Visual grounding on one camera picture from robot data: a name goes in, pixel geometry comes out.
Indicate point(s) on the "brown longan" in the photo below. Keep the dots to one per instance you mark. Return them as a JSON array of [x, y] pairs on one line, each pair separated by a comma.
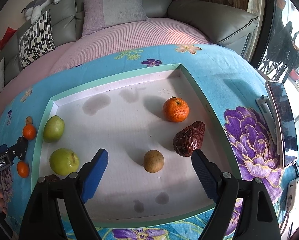
[[153, 161], [28, 121]]

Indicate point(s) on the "smartphone on stand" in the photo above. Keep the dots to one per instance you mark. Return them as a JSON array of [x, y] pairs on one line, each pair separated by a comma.
[[286, 136]]

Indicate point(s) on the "teal shallow tray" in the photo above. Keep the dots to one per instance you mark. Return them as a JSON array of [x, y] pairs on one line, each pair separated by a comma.
[[123, 114]]

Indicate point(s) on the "orange tangerine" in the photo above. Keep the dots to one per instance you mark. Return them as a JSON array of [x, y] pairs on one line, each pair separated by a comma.
[[175, 109], [23, 169], [29, 132]]

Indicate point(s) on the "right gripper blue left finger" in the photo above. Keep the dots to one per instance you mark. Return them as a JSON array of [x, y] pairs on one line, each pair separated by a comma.
[[89, 177]]

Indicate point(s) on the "oval green jujube fruit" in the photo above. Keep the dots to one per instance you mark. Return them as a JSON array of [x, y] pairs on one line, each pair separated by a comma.
[[53, 129]]

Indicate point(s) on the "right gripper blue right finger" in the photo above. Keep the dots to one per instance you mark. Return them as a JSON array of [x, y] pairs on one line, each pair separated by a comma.
[[217, 184]]

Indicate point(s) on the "round green apple-like fruit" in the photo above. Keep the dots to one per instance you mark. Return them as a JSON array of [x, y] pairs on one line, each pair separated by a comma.
[[64, 161]]

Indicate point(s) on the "dark red date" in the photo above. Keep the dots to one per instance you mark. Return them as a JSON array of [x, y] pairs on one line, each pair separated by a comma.
[[52, 178], [189, 139]]

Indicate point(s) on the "white power bank device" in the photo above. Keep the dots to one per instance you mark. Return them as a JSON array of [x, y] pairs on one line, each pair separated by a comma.
[[292, 201]]

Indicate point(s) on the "white phone stand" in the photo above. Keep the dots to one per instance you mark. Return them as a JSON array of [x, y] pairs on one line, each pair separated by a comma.
[[267, 110]]

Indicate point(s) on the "red bag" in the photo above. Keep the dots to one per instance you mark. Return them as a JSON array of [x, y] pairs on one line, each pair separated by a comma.
[[7, 36]]

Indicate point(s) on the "grey white plush toy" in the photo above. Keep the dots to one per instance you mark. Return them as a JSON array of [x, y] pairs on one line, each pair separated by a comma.
[[33, 10]]

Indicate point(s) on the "black white patterned cushion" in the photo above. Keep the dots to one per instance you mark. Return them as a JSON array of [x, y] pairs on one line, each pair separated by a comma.
[[36, 41]]

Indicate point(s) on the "pink and grey cushion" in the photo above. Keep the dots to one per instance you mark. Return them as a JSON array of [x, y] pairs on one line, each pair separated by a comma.
[[102, 14]]

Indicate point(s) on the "person's left hand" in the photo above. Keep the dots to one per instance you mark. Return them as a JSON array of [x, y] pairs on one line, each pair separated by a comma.
[[3, 206]]

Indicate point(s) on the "grey sofa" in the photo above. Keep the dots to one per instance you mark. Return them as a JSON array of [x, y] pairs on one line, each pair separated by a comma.
[[221, 24]]

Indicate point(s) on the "pink sofa seat cover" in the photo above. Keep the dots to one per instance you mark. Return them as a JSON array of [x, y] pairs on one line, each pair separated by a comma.
[[129, 36]]

